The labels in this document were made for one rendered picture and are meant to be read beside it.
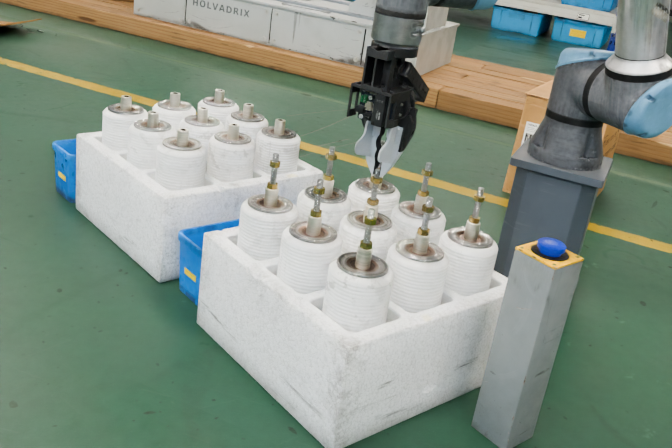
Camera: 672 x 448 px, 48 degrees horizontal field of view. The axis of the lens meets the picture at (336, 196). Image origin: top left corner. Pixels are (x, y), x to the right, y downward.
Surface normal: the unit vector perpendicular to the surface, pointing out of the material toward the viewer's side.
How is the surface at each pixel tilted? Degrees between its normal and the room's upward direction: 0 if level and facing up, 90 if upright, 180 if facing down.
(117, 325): 0
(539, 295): 90
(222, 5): 90
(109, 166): 90
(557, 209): 90
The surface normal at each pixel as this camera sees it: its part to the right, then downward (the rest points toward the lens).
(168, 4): -0.42, 0.28
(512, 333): -0.77, 0.13
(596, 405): 0.14, -0.92
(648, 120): 0.46, 0.50
